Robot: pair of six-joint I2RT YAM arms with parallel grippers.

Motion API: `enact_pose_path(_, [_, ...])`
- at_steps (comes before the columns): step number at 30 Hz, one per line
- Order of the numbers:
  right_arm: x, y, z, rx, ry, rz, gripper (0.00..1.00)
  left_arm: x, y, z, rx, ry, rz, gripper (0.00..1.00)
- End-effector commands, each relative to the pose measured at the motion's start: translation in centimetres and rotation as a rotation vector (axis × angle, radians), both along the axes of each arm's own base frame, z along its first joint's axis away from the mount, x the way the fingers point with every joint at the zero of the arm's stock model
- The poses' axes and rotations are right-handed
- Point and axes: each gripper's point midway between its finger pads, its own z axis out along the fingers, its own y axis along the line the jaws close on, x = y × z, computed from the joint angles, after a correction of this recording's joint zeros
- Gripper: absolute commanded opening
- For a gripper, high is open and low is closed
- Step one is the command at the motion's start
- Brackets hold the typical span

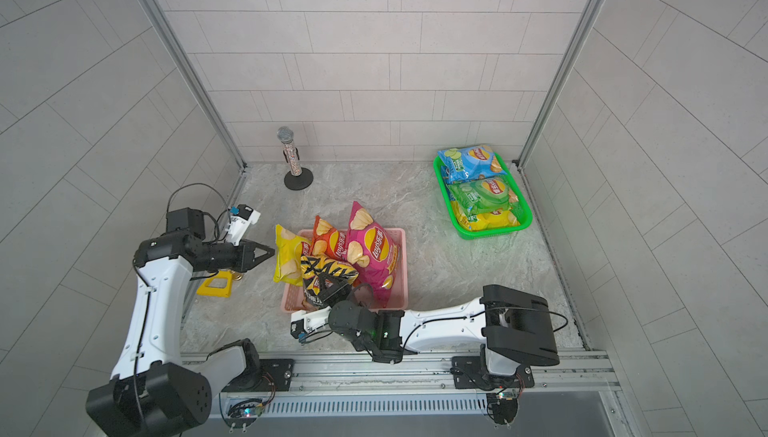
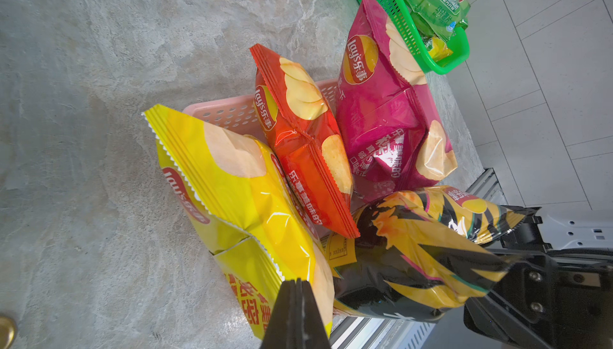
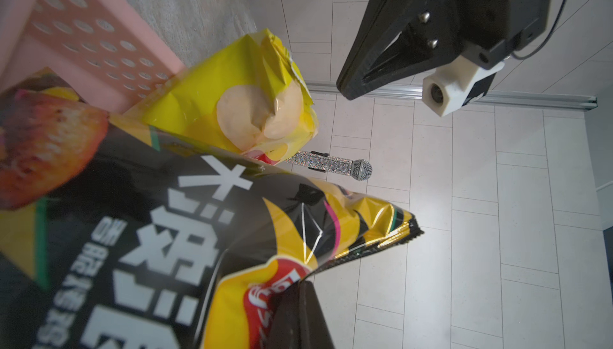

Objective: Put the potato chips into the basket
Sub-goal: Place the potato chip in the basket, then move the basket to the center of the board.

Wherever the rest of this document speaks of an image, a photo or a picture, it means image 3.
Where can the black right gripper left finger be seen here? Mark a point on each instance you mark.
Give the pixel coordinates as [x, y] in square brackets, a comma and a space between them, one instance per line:
[288, 329]

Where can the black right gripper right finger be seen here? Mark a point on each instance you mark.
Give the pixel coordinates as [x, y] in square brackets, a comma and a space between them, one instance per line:
[314, 332]

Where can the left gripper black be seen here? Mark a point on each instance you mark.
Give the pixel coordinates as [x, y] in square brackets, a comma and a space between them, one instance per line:
[400, 38]

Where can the yellow chips bag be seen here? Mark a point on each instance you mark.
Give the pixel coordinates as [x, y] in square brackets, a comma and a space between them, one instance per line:
[249, 98]

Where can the black snack bag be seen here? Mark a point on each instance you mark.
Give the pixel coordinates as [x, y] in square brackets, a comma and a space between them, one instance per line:
[115, 234]

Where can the pink plastic basket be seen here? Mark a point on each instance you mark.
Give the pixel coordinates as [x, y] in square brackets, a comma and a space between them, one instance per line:
[102, 48]

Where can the glitter microphone on stand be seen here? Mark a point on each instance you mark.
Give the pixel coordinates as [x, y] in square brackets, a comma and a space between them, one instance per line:
[359, 170]

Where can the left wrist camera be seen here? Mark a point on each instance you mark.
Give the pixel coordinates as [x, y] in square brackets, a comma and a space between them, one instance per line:
[457, 84]

